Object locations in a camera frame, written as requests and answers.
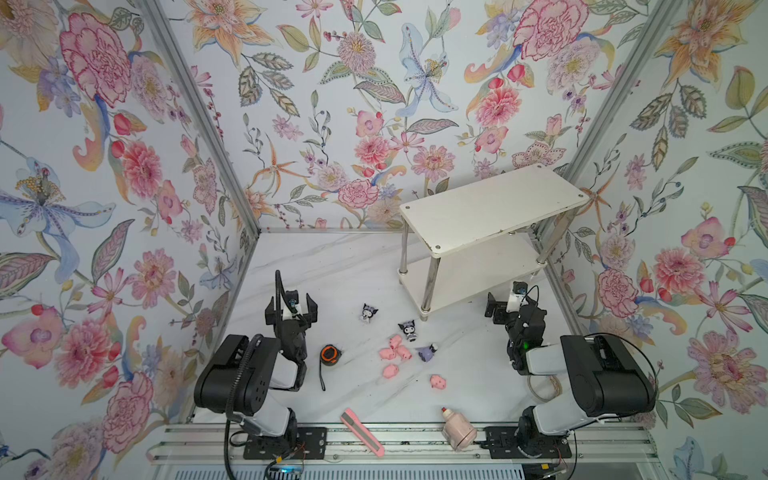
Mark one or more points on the masking tape roll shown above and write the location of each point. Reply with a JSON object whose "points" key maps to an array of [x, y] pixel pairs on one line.
{"points": [[544, 388]]}

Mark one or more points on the pink glue bottle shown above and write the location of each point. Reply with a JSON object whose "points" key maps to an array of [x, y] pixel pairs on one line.
{"points": [[457, 429]]}

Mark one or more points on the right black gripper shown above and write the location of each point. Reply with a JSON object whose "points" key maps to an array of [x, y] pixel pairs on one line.
{"points": [[510, 315]]}

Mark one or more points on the white two-tier shelf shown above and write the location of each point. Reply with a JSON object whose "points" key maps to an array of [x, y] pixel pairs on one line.
{"points": [[469, 240]]}

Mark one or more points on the pink toy cluster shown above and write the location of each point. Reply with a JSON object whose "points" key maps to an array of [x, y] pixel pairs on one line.
{"points": [[396, 350]]}

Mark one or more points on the orange black tape measure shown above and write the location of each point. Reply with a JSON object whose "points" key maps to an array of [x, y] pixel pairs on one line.
{"points": [[328, 356]]}

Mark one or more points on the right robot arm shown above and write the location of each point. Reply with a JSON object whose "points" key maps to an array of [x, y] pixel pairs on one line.
{"points": [[605, 380]]}

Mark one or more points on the pink utility knife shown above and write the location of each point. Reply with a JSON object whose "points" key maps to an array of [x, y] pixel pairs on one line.
{"points": [[362, 433]]}

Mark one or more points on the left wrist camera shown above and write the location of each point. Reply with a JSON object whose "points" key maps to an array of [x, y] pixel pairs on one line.
{"points": [[291, 304]]}

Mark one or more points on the small pink toy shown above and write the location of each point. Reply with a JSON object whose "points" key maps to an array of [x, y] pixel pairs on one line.
{"points": [[390, 371]]}

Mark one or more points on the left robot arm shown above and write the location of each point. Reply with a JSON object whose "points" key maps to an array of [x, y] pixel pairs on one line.
{"points": [[238, 380]]}

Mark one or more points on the Kuromi figure black purple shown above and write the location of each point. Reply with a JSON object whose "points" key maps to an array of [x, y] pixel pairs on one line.
{"points": [[367, 313]]}

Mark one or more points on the pink pig toy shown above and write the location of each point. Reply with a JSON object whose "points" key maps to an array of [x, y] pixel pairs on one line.
{"points": [[438, 382]]}

